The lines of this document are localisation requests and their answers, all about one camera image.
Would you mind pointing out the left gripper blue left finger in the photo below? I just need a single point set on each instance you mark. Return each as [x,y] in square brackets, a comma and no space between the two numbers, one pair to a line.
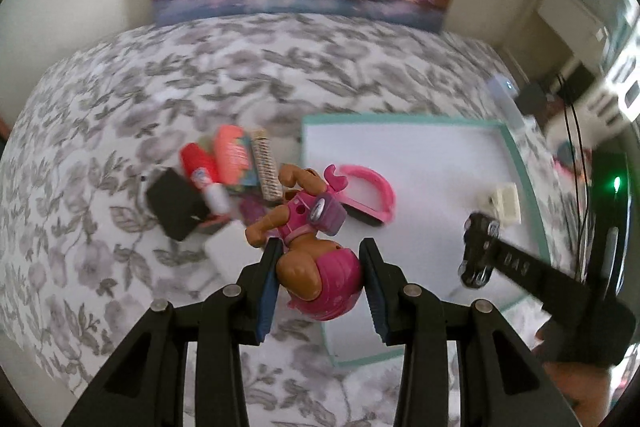
[142,382]

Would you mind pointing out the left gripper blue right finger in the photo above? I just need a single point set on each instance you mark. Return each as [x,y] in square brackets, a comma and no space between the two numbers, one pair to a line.
[501,381]

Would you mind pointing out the black cube charger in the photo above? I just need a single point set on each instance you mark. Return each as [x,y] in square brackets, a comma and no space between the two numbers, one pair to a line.
[178,207]

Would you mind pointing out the pink puppy toy figure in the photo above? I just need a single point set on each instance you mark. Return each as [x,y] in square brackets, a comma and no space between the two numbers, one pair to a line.
[322,277]

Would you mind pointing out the red glue bottle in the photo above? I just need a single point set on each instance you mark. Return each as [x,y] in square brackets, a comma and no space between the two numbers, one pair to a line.
[201,169]

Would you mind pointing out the orange blue utility knife pack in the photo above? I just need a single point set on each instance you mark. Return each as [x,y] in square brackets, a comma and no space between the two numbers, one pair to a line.
[234,158]

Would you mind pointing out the pink wristband watch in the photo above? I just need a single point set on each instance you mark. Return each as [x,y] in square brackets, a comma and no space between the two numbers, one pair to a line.
[368,197]

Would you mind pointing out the person's right hand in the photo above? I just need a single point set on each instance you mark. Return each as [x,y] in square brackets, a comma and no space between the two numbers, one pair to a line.
[587,387]

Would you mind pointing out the grey floral blanket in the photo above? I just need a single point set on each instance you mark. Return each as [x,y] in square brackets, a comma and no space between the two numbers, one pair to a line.
[83,257]

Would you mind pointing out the colourful clutter pile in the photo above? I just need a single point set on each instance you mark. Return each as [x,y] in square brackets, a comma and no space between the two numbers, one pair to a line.
[572,164]

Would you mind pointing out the teal white shallow box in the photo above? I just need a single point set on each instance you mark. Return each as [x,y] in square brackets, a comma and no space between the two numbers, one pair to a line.
[441,170]

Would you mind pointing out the white lattice furniture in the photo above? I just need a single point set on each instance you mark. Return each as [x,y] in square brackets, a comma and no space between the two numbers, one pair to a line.
[585,1]

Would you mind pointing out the black plugged power adapter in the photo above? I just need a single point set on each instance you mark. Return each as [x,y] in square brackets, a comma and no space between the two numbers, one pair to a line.
[532,100]

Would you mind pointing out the white power strip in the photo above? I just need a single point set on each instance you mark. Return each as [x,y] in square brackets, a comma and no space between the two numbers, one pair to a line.
[503,92]

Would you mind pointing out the silver patterned lighter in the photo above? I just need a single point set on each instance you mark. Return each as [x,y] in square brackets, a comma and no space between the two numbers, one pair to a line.
[266,167]

